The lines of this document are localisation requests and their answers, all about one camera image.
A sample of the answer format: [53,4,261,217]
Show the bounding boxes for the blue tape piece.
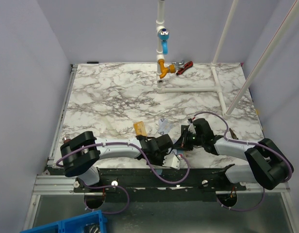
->
[155,169,162,176]

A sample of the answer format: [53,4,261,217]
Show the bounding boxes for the red black pliers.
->
[172,60,194,76]

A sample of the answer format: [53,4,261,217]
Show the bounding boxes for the orange pipe valve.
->
[157,59,176,79]

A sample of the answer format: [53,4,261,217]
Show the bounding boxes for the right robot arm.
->
[174,118,294,190]

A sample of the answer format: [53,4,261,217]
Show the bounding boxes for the blue plastic bin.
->
[21,211,107,233]

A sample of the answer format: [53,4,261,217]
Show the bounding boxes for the white PVC pipe frame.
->
[156,0,299,116]

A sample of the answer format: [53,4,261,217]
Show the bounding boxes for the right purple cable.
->
[192,111,294,212]

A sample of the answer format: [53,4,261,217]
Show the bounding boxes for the blue pipe valve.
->
[157,26,170,55]

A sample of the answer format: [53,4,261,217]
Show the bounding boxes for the gold card middle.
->
[133,121,148,136]

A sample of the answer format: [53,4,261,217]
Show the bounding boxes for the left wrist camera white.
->
[162,154,181,170]

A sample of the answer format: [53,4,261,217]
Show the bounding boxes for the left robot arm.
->
[56,131,180,192]

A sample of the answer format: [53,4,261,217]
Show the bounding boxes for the aluminium rail frame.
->
[32,63,299,233]

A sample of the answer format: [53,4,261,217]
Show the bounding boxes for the yellow handled pliers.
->
[229,128,238,140]

